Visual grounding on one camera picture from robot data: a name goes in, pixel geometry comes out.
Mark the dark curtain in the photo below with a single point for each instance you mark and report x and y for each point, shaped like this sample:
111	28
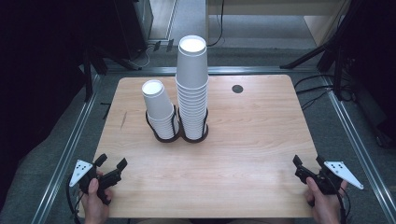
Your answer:
37	77

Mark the person's right hand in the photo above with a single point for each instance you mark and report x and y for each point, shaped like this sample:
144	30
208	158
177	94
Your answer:
325	207

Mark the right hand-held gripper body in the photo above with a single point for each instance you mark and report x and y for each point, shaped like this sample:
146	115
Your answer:
341	171

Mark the aluminium frame rail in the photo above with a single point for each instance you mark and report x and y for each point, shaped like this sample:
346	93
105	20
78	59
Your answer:
67	158
358	146
249	70

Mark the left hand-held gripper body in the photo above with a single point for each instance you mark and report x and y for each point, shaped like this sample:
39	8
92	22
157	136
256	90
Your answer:
80	171

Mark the black cabinet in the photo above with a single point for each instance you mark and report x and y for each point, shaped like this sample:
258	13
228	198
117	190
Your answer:
130	28

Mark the black metal stand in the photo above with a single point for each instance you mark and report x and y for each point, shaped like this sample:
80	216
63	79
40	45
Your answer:
93	62

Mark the dark round table grommet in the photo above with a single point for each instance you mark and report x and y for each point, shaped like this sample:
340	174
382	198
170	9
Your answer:
237	89

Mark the tall stack of white paper cups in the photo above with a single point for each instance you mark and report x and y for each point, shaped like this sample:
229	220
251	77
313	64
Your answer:
192	93

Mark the black tripod stand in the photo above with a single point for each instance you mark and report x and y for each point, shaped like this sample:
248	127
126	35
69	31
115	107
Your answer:
330	46

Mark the short stack of white paper cups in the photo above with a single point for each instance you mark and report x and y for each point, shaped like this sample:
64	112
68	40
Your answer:
158	109

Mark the person's left hand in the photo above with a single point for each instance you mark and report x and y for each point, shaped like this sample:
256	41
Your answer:
95	208

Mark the light wooden office desk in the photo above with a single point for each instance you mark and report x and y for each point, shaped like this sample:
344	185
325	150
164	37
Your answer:
320	21

